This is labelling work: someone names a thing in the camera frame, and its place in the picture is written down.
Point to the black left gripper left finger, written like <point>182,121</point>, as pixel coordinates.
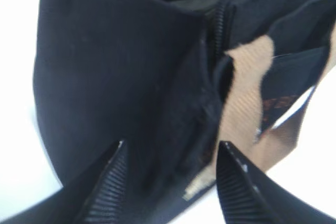
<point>113,190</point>

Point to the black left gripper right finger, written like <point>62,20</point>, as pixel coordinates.
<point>247,195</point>

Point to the black canvas tote bag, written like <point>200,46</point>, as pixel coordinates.
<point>181,76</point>

